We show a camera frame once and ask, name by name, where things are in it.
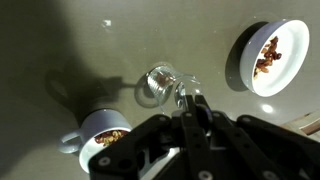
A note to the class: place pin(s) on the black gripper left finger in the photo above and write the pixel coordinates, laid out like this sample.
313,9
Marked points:
193,143

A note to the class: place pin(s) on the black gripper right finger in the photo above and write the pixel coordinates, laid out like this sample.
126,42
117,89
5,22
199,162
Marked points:
240,143

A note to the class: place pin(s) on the clear glass cup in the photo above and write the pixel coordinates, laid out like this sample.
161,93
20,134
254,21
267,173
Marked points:
156,90

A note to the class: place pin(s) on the nut pieces inside glass cup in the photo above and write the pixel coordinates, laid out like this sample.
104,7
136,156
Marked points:
162,78

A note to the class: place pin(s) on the white ceramic bowl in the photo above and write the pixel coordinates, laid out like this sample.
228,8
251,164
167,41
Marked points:
290,60

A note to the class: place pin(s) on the nuts inside white mug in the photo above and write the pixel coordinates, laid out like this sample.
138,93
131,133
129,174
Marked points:
111,137

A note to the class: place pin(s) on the nuts and dried fruit pile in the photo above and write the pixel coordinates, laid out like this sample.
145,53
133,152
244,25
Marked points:
268,56

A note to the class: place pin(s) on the white ceramic mug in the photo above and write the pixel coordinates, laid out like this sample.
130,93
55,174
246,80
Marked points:
96,121

